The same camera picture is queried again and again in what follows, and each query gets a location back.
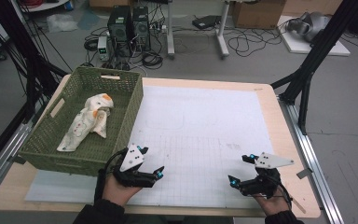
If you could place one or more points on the white round table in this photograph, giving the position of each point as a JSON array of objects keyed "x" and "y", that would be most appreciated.
[{"x": 43, "y": 5}]

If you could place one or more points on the white power strip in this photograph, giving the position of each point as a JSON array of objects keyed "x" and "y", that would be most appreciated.
[{"x": 158, "y": 28}]

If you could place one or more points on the black flat box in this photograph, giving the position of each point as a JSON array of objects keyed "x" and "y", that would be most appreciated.
[{"x": 206, "y": 21}]

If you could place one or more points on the person's right hand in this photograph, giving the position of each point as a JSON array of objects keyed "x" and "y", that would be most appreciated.
[{"x": 275, "y": 205}]

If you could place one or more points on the clear plastic bag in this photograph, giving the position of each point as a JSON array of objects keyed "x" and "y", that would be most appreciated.
[{"x": 62, "y": 22}]

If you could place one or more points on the green woven basket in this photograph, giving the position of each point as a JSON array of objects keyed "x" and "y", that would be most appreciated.
[{"x": 74, "y": 168}]

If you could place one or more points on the grey metal bracket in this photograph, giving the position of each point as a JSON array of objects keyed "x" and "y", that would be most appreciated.
[{"x": 304, "y": 173}]

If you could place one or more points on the grey power supply unit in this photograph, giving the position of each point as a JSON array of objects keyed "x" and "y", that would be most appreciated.
[{"x": 103, "y": 48}]

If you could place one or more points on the flat cardboard box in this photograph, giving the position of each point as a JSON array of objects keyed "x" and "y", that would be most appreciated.
[{"x": 108, "y": 3}]

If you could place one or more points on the black metal frame stand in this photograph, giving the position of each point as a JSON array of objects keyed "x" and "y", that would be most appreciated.
[
  {"x": 21, "y": 46},
  {"x": 320, "y": 46}
]

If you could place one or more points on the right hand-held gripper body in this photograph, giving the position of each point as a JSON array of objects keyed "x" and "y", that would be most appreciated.
[{"x": 270, "y": 161}]

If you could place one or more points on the white desk leg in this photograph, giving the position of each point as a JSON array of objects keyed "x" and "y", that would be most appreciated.
[
  {"x": 170, "y": 31},
  {"x": 222, "y": 34}
]

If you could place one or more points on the large cardboard box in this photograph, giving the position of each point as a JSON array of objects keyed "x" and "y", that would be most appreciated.
[{"x": 258, "y": 14}]

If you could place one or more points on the white grid mat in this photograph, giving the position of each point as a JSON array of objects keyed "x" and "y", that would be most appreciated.
[{"x": 199, "y": 109}]

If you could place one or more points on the cream printed cloth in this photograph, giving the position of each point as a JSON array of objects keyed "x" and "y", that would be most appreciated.
[{"x": 87, "y": 121}]

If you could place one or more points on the aluminium rail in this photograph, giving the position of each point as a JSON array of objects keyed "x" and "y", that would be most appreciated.
[
  {"x": 317, "y": 168},
  {"x": 3, "y": 158}
]

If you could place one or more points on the black computer tower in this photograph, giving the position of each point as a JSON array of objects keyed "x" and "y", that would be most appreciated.
[
  {"x": 119, "y": 28},
  {"x": 141, "y": 28}
]

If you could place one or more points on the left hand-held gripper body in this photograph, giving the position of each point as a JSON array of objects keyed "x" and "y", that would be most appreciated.
[{"x": 132, "y": 158}]

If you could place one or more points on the grey rounded device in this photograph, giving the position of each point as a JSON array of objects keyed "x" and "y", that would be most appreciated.
[{"x": 313, "y": 25}]

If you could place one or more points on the person's left hand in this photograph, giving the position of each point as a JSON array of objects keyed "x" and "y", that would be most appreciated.
[{"x": 116, "y": 191}]

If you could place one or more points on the white floor board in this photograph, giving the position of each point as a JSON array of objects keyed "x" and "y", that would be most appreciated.
[{"x": 298, "y": 46}]

